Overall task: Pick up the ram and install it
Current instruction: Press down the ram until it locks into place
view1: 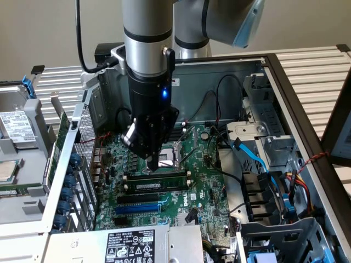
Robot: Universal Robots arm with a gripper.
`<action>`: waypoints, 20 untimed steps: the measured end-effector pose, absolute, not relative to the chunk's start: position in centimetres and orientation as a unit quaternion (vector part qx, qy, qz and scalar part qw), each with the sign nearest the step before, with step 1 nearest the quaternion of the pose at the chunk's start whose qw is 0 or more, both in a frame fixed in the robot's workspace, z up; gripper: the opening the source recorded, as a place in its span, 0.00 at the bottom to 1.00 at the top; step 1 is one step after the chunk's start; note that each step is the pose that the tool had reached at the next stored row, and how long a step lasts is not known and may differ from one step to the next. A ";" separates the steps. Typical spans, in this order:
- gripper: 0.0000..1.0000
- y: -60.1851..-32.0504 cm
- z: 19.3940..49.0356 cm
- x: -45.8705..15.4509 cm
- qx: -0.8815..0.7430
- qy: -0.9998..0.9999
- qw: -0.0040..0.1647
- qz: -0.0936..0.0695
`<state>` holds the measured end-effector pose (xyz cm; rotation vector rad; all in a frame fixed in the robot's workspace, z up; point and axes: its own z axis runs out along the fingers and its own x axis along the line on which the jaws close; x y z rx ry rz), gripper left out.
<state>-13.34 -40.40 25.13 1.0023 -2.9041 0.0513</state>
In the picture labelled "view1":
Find black gripper connector cable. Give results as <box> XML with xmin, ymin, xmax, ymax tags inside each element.
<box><xmin>161</xmin><ymin>47</ymin><xmax>176</xmax><ymax>83</ymax></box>

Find green graphics card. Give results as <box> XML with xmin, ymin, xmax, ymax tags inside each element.
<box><xmin>47</xmin><ymin>92</ymin><xmax>71</xmax><ymax>190</ymax></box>

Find silver socket cover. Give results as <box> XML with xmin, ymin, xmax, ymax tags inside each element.
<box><xmin>177</xmin><ymin>125</ymin><xmax>199</xmax><ymax>165</ymax></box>

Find silver CPU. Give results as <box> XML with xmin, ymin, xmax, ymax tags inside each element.
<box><xmin>0</xmin><ymin>159</ymin><xmax>18</xmax><ymax>184</ymax></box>

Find silver power supply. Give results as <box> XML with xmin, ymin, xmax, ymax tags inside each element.
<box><xmin>41</xmin><ymin>223</ymin><xmax>205</xmax><ymax>263</ymax></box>

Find dark grey disk bay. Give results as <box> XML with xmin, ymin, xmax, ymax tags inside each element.
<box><xmin>237</xmin><ymin>216</ymin><xmax>339</xmax><ymax>263</ymax></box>

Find blue expansion slot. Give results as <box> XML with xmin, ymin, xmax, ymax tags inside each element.
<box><xmin>115</xmin><ymin>201</ymin><xmax>165</xmax><ymax>216</ymax></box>

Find black camera cable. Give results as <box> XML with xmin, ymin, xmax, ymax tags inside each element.
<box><xmin>75</xmin><ymin>0</ymin><xmax>119</xmax><ymax>75</ymax></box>

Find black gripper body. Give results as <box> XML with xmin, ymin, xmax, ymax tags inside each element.
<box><xmin>128</xmin><ymin>71</ymin><xmax>172</xmax><ymax>158</ymax></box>

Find short black looped wire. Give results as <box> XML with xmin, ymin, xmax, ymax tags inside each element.
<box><xmin>116</xmin><ymin>107</ymin><xmax>133</xmax><ymax>130</ymax></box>

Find blue flat SATA wire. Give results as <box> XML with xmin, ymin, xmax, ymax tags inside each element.
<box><xmin>231</xmin><ymin>138</ymin><xmax>279</xmax><ymax>192</ymax></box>

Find RAM memory stick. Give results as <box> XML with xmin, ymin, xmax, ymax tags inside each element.
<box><xmin>121</xmin><ymin>179</ymin><xmax>193</xmax><ymax>196</ymax></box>

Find green motherboard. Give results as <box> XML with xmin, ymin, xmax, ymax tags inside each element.
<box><xmin>94</xmin><ymin>124</ymin><xmax>233</xmax><ymax>233</ymax></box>

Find black plastic fan shroud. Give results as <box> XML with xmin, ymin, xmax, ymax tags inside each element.
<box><xmin>241</xmin><ymin>170</ymin><xmax>278</xmax><ymax>222</ymax></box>

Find blue disk caddy handle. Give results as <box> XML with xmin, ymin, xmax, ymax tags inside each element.
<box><xmin>21</xmin><ymin>76</ymin><xmax>37</xmax><ymax>100</ymax></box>

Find yellow black braided cable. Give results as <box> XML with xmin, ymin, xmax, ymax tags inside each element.
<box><xmin>202</xmin><ymin>237</ymin><xmax>220</xmax><ymax>263</ymax></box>

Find grey parts rack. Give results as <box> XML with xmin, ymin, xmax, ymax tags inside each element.
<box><xmin>0</xmin><ymin>79</ymin><xmax>60</xmax><ymax>220</ymax></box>

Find black angled SATA plug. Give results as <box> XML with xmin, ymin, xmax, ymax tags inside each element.
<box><xmin>185</xmin><ymin>207</ymin><xmax>199</xmax><ymax>224</ymax></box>

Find yellow red power wires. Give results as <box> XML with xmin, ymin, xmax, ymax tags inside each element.
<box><xmin>285</xmin><ymin>171</ymin><xmax>316</xmax><ymax>217</ymax></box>

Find thick black cable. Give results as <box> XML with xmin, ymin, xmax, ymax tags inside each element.
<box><xmin>207</xmin><ymin>124</ymin><xmax>245</xmax><ymax>183</ymax></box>

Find red black twisted wire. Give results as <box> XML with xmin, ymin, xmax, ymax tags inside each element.
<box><xmin>298</xmin><ymin>151</ymin><xmax>330</xmax><ymax>174</ymax></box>
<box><xmin>73</xmin><ymin>131</ymin><xmax>112</xmax><ymax>146</ymax></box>

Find CPU socket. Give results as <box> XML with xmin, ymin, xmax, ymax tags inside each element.
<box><xmin>143</xmin><ymin>142</ymin><xmax>185</xmax><ymax>175</ymax></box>

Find grey metal disk bay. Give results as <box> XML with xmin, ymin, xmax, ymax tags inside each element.
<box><xmin>226</xmin><ymin>72</ymin><xmax>301</xmax><ymax>176</ymax></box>

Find grey metal PC case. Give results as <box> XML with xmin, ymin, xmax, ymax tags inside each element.
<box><xmin>0</xmin><ymin>53</ymin><xmax>351</xmax><ymax>263</ymax></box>

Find black box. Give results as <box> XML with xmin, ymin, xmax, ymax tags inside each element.
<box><xmin>94</xmin><ymin>43</ymin><xmax>121</xmax><ymax>63</ymax></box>

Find long black expansion slot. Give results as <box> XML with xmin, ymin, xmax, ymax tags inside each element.
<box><xmin>117</xmin><ymin>193</ymin><xmax>160</xmax><ymax>205</ymax></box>

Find thin black looped wire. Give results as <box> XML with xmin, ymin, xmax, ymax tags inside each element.
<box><xmin>215</xmin><ymin>74</ymin><xmax>245</xmax><ymax>123</ymax></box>
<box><xmin>188</xmin><ymin>90</ymin><xmax>220</xmax><ymax>123</ymax></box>

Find silver finned heat sink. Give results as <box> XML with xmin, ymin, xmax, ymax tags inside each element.
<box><xmin>177</xmin><ymin>212</ymin><xmax>199</xmax><ymax>226</ymax></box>

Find silver hard disk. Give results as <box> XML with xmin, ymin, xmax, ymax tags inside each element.
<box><xmin>0</xmin><ymin>84</ymin><xmax>38</xmax><ymax>150</ymax></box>

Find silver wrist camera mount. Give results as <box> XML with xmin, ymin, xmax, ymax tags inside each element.
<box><xmin>110</xmin><ymin>45</ymin><xmax>128</xmax><ymax>75</ymax></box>

